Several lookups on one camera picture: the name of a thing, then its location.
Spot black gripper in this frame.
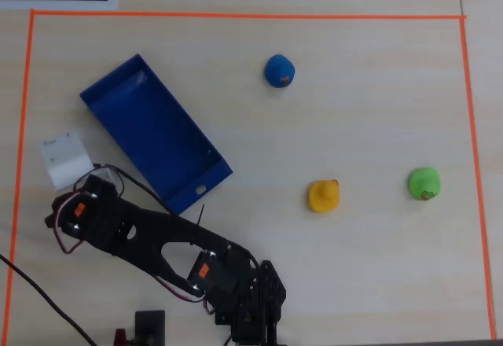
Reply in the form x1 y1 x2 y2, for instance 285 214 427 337
214 259 288 345

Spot yellow rubber duck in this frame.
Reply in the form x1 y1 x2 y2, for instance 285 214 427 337
307 179 340 215

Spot green rubber duck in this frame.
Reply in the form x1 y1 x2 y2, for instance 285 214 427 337
408 167 442 202

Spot blue rectangular plastic box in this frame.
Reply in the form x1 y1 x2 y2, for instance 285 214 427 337
79 53 234 216

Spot blue rubber duck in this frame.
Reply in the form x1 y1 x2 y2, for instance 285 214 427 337
263 53 296 88

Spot black table clamp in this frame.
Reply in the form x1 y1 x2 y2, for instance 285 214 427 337
134 310 167 346

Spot orange tape border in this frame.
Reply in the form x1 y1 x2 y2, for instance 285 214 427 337
2 8 497 341

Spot red and black servo wire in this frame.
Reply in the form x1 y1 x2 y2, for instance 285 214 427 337
53 191 85 256
153 274 216 316

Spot thick black power cable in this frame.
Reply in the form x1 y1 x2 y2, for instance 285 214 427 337
0 252 98 346

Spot white plastic bracket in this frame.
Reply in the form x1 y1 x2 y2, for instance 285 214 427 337
38 128 95 192

